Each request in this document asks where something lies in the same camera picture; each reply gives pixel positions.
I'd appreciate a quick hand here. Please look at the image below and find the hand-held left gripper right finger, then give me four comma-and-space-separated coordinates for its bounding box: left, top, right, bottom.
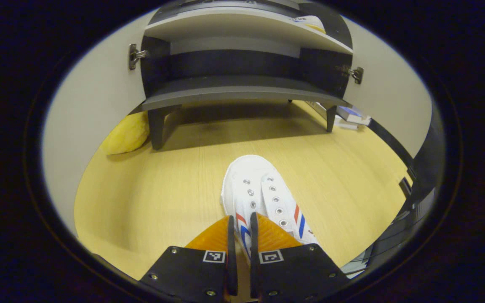
249, 212, 350, 303

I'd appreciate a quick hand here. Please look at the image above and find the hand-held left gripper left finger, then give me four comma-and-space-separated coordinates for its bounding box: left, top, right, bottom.
139, 215, 239, 303

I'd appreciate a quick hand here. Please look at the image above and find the white striped shoe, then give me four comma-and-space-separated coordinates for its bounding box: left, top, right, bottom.
289, 16, 327, 34
220, 154, 321, 263

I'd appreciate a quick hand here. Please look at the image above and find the white and grey shoe cabinet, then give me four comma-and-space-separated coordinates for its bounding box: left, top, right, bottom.
141, 0, 354, 151

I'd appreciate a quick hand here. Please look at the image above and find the yellow plush toy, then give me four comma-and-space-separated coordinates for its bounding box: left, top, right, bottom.
101, 112, 150, 155

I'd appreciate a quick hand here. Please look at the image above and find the white cabinet door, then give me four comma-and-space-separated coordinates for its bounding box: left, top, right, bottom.
43, 13, 159, 236
341, 17, 433, 158

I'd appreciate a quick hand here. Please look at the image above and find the small stack of books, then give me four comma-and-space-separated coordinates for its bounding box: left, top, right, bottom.
316, 101, 371, 130

